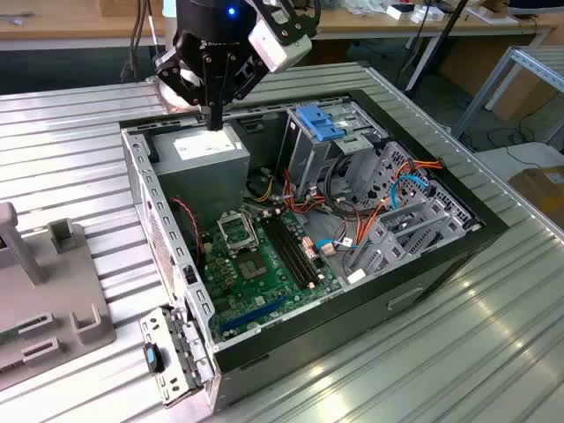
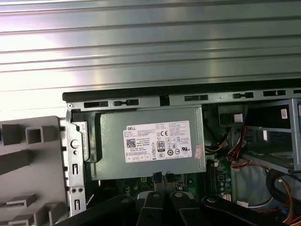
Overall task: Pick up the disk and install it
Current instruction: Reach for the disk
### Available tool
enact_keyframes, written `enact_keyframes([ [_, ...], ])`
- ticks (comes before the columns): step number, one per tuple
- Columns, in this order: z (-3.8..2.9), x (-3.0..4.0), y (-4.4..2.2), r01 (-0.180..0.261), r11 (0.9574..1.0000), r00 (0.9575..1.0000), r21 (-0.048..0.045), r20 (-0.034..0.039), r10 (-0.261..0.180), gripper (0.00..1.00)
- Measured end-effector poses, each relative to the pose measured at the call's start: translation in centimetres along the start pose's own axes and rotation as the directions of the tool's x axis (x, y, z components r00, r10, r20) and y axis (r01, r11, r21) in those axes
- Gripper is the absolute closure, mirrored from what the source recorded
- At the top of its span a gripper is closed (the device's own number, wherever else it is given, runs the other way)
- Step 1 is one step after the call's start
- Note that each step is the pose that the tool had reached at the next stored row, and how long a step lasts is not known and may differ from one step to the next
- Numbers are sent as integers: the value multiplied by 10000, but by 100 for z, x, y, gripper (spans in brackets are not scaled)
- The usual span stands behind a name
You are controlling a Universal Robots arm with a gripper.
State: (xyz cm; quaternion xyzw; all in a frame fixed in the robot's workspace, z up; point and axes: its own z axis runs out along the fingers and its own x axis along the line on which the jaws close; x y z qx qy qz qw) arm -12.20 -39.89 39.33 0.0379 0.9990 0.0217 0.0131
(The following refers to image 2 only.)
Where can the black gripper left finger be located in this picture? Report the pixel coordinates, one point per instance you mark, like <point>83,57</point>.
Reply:
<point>150,212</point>

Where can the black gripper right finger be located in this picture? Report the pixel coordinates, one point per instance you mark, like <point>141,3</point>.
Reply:
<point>185,212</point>

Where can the green motherboard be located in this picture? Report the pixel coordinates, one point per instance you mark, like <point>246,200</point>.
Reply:
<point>224,164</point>

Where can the grey power supply unit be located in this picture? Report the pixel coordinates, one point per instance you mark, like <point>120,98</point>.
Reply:
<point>113,141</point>

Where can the grey parts rack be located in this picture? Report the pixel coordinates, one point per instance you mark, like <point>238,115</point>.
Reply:
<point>42,179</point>

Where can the black open PC case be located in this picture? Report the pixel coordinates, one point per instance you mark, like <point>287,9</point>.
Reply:
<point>164,90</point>

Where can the grey optical drive cage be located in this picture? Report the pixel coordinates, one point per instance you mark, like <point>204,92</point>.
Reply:
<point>292,131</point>

